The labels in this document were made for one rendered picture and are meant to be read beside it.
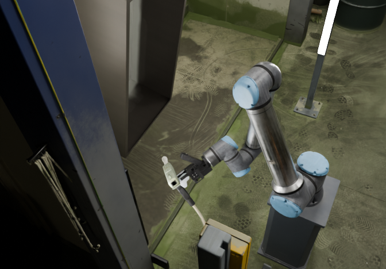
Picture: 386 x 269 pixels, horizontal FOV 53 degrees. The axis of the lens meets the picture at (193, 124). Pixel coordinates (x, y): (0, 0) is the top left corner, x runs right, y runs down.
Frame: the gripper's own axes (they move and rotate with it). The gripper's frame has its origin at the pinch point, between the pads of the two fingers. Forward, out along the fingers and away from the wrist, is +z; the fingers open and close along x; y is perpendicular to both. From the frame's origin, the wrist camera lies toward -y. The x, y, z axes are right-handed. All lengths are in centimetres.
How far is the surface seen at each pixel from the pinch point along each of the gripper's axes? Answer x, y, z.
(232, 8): 209, -42, -142
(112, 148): -62, -42, 4
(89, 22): -5, -84, -15
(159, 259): -6.3, 25.7, 28.9
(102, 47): 1, -73, -13
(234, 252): -105, -11, -9
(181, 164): 96, 24, -6
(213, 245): -111, -19, -7
